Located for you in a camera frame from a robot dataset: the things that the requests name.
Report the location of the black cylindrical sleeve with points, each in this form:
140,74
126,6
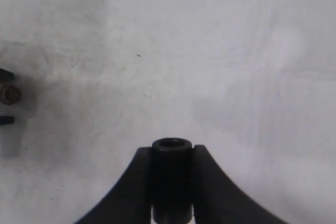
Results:
172,179

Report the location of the rusty brown sleeve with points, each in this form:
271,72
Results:
10,94

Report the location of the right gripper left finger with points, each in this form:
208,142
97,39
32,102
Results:
131,190

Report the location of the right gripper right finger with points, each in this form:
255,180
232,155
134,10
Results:
218,192

